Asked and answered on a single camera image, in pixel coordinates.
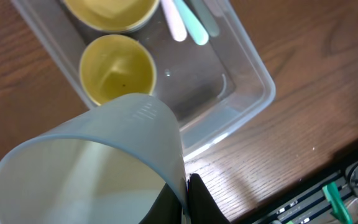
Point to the white plastic bowl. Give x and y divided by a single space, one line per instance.
139 26

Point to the yellow plastic bowl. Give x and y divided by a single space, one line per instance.
113 16

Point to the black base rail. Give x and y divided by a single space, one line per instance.
311 204

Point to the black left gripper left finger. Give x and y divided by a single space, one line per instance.
166 209

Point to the grey plastic cup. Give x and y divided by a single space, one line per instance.
107 165

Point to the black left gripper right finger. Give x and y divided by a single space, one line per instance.
201 205

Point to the pale green spoon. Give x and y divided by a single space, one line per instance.
194 27

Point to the clear plastic container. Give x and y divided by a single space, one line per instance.
212 89

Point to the yellow plastic cup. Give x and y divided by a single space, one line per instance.
115 65

